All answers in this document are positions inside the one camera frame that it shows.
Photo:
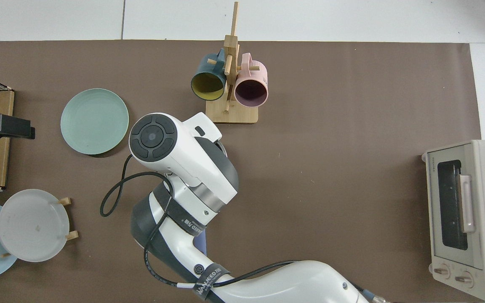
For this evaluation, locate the green plate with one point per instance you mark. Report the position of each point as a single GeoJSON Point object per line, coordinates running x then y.
{"type": "Point", "coordinates": [95, 122]}

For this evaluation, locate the wooden plate rack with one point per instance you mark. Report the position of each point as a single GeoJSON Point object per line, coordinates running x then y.
{"type": "Point", "coordinates": [65, 201]}

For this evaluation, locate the white plate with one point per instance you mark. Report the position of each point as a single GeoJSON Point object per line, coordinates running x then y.
{"type": "Point", "coordinates": [32, 227]}

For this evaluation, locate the dark teal cup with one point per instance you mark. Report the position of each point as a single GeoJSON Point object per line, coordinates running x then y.
{"type": "Point", "coordinates": [208, 86]}

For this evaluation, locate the wooden cup stand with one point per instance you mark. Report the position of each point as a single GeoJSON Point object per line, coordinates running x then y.
{"type": "Point", "coordinates": [232, 113]}

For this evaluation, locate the pink ribbed cup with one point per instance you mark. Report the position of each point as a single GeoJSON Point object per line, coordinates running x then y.
{"type": "Point", "coordinates": [251, 92]}

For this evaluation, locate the brown table cloth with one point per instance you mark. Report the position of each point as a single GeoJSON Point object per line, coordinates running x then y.
{"type": "Point", "coordinates": [310, 189]}

